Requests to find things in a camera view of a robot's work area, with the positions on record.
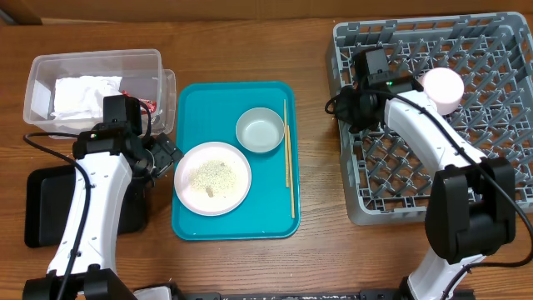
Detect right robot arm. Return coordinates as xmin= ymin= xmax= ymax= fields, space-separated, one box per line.
xmin=326 ymin=47 xmax=516 ymax=299

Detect grey dishwasher rack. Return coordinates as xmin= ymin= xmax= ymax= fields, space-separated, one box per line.
xmin=326 ymin=12 xmax=532 ymax=225

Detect red snack wrapper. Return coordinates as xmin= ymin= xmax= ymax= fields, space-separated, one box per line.
xmin=121 ymin=91 xmax=157 ymax=119

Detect wooden chopstick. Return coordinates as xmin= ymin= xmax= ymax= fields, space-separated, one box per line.
xmin=283 ymin=99 xmax=290 ymax=188
xmin=286 ymin=125 xmax=296 ymax=219

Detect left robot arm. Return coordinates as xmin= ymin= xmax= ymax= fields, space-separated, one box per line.
xmin=22 ymin=95 xmax=183 ymax=299

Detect teal serving tray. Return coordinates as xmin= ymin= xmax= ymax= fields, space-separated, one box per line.
xmin=172 ymin=82 xmax=301 ymax=241

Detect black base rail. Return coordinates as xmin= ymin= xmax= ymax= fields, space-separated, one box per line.
xmin=132 ymin=282 xmax=476 ymax=300

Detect white napkin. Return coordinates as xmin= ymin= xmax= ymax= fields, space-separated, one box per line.
xmin=51 ymin=76 xmax=122 ymax=120

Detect grey bowl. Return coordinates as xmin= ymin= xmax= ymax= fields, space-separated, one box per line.
xmin=236 ymin=107 xmax=285 ymax=153

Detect clear plastic bin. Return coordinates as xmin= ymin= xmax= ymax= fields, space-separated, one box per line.
xmin=23 ymin=49 xmax=177 ymax=135

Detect black tray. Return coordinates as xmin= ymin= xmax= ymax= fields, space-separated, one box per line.
xmin=24 ymin=165 xmax=147 ymax=248

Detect large white plate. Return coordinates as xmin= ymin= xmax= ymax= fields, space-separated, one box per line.
xmin=174 ymin=142 xmax=252 ymax=217

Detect rice leftovers on plate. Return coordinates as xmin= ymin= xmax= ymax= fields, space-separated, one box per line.
xmin=189 ymin=160 xmax=237 ymax=198

